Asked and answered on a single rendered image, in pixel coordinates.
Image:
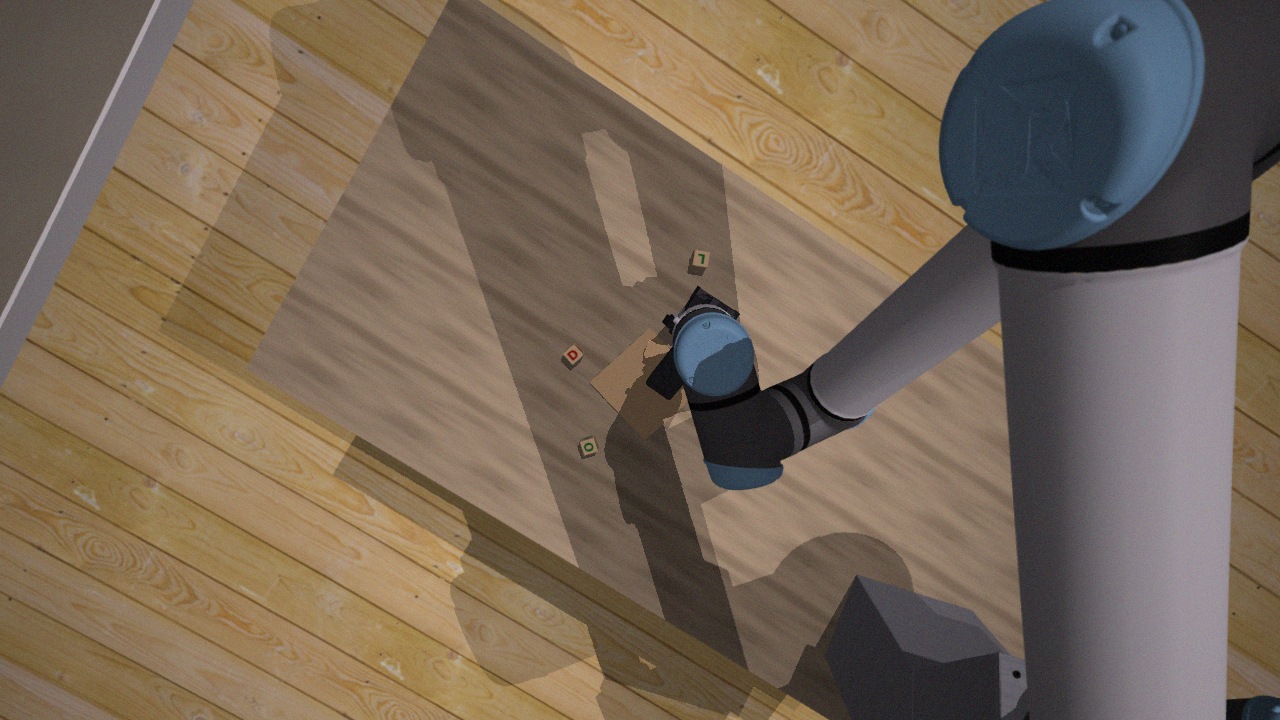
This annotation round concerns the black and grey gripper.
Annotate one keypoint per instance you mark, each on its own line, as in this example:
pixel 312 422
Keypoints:
pixel 699 296

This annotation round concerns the tan square mat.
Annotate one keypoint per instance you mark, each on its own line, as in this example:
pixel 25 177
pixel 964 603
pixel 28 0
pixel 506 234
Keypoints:
pixel 623 384

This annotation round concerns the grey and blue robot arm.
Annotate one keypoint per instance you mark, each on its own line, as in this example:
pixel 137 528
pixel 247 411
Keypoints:
pixel 1089 138

